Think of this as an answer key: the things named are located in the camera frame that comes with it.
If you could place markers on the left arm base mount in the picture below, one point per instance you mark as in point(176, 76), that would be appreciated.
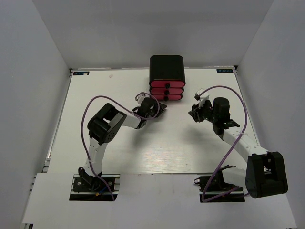
point(82, 191)

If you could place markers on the right table logo sticker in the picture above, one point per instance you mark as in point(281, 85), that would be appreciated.
point(224, 70)

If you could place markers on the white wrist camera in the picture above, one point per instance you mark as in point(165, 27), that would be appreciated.
point(140, 97)
point(201, 96)

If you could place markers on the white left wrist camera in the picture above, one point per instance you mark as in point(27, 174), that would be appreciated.
point(140, 97)

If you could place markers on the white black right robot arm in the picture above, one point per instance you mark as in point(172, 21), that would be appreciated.
point(265, 173)

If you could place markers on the pink top drawer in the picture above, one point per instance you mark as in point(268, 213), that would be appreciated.
point(167, 84)

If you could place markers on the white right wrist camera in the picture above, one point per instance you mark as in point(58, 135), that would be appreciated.
point(201, 96)

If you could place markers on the pink bottom drawer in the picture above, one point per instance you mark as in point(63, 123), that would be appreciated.
point(170, 97)

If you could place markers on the black drawer cabinet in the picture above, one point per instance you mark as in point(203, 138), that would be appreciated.
point(166, 68)

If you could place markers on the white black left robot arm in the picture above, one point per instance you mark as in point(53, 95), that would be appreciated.
point(104, 126)

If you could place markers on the pink drawer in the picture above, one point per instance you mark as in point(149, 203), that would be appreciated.
point(170, 97)
point(166, 91)
point(167, 84)

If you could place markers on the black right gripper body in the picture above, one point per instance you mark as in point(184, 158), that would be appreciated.
point(205, 112)

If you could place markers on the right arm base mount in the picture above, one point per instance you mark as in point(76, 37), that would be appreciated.
point(217, 187)

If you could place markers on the left table logo sticker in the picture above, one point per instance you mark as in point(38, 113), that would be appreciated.
point(81, 73)

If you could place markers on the table logo sticker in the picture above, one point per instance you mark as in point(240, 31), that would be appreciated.
point(224, 70)
point(81, 73)

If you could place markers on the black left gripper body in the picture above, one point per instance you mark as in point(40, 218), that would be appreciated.
point(154, 111)

